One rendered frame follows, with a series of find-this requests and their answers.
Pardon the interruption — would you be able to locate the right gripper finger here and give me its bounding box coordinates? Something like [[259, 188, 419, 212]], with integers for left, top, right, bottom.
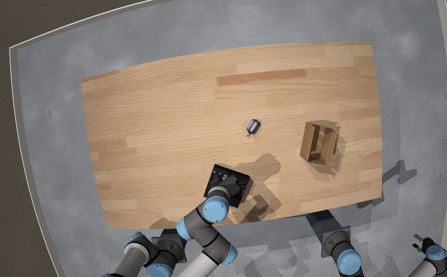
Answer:
[[414, 234, 428, 242], [412, 244, 422, 252]]

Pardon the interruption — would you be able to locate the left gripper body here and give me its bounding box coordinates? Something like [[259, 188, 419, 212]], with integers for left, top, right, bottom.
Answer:
[[208, 174, 242, 198]]

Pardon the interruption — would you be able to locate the black screwdriver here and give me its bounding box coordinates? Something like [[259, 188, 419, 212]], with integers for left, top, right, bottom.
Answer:
[[247, 119, 260, 136]]

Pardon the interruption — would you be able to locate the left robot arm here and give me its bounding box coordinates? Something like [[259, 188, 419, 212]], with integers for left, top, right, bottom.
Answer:
[[101, 190, 238, 277]]

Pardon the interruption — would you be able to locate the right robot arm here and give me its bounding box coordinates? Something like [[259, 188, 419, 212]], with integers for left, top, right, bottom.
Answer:
[[324, 231, 447, 277]]

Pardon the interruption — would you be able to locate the brown cardboard box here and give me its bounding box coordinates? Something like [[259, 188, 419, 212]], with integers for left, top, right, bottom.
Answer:
[[300, 122, 337, 166]]

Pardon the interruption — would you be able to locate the black lighting desk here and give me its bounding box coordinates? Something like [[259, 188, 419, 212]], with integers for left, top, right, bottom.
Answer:
[[203, 164, 250, 208]]

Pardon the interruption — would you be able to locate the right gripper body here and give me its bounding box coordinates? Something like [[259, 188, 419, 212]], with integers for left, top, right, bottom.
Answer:
[[421, 238, 447, 258]]

